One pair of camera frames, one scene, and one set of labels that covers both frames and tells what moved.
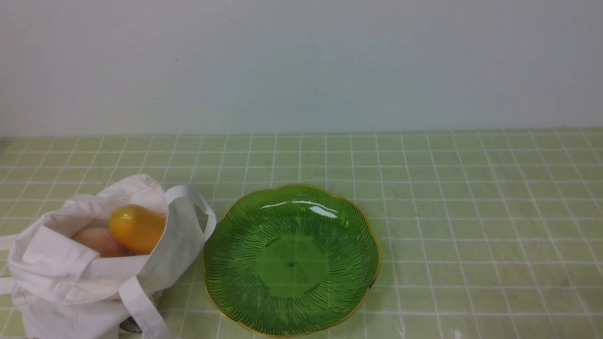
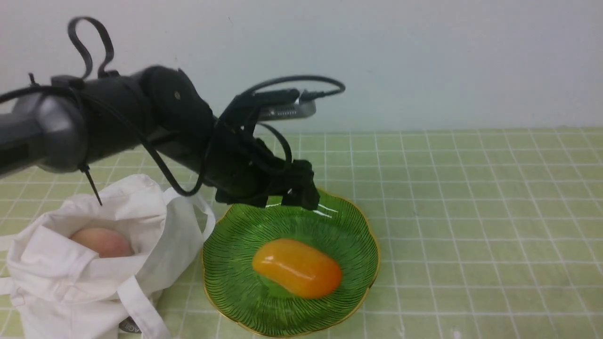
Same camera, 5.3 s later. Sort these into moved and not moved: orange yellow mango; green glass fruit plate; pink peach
Moved: orange yellow mango
Not moved: pink peach; green glass fruit plate
